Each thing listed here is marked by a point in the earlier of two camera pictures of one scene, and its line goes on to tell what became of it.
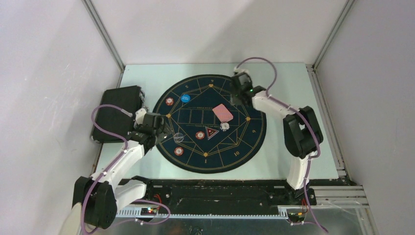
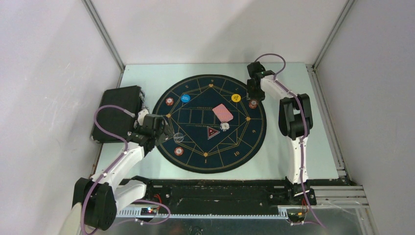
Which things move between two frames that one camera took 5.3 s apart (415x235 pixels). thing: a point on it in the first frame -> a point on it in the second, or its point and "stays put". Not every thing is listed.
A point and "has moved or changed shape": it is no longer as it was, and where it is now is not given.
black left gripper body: x=163 y=131 stays put
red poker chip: x=199 y=135 has moved or changed shape
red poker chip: x=169 y=101 stays put
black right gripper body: x=235 y=94 -> x=254 y=93
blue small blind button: x=185 y=98 stays put
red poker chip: x=178 y=151 stays put
